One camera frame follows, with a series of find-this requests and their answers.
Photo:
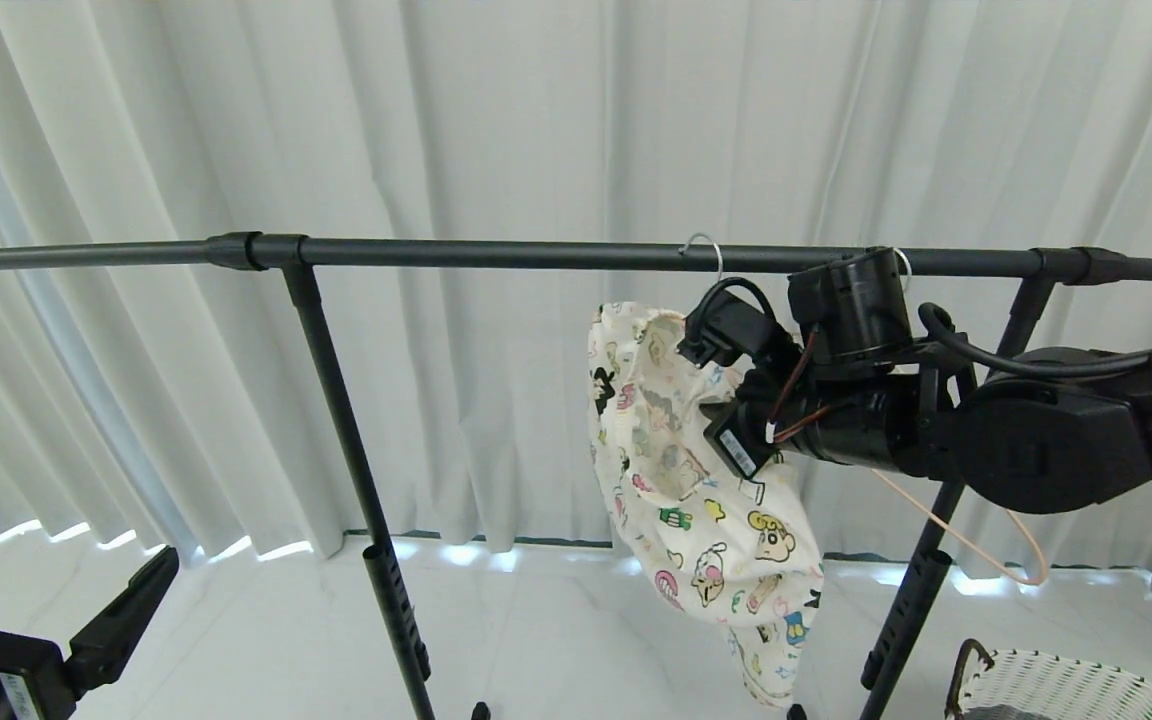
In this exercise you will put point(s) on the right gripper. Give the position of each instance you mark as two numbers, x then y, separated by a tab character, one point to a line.
776	425

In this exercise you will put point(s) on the cream printed garment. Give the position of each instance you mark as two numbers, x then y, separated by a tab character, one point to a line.
716	530

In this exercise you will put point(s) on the pink clothes hanger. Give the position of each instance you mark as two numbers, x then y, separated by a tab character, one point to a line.
1016	525
716	255

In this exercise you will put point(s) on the black clothes rack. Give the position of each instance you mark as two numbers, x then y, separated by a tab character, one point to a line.
436	255

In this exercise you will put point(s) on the white laundry basket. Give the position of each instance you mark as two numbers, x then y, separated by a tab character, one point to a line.
1066	685

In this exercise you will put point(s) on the white curtain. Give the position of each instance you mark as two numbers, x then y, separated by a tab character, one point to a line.
436	120

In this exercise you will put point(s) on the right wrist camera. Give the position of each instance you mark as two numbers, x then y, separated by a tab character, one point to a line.
736	325

